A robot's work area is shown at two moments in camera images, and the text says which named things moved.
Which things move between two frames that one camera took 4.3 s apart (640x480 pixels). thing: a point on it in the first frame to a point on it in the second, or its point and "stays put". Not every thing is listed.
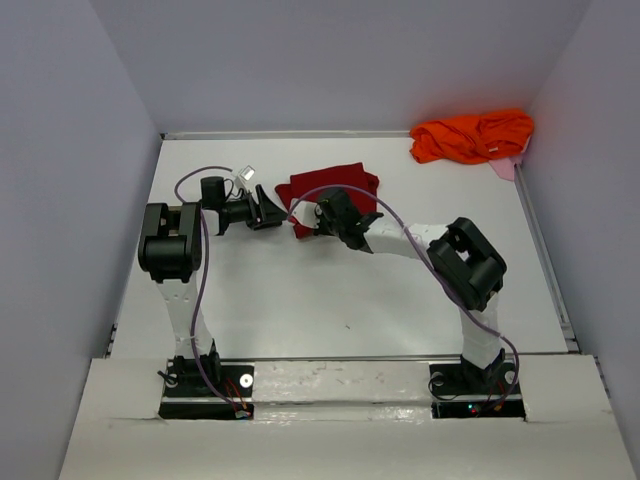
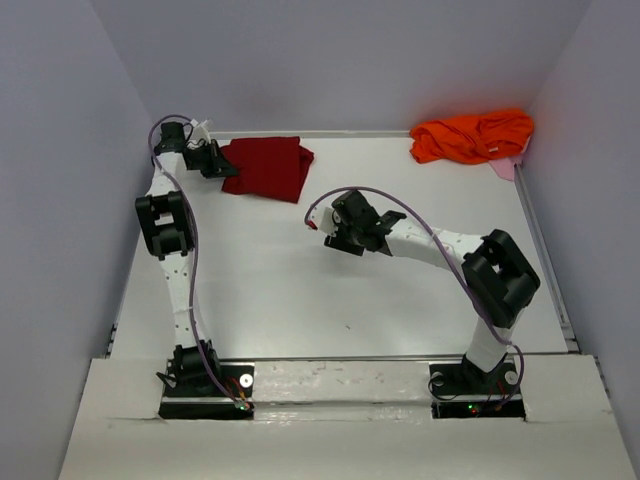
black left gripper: x=255 y=211 to x=214 y=160
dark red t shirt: x=311 y=186 to x=270 y=167
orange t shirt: x=489 y=135 stays put
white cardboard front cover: x=344 y=419 stays put
